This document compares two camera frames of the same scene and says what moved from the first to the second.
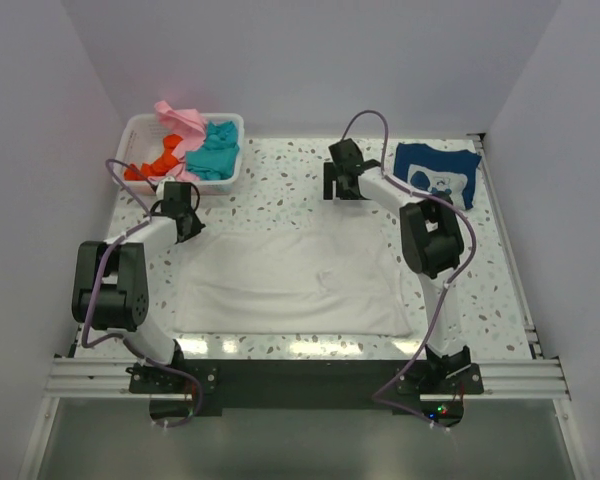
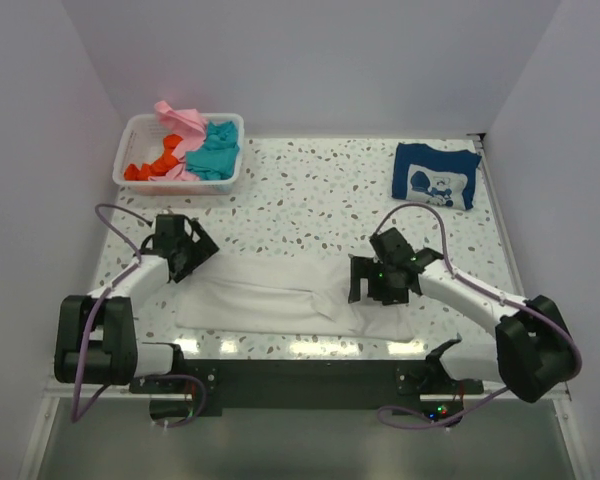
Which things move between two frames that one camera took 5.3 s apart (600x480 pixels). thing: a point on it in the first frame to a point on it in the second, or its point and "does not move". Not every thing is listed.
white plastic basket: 142,141 does not move
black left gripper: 195,228 to 203,249
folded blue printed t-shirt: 429,170 does not move
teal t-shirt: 216,158 does not move
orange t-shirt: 160,163 does not move
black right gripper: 331,174 to 361,267
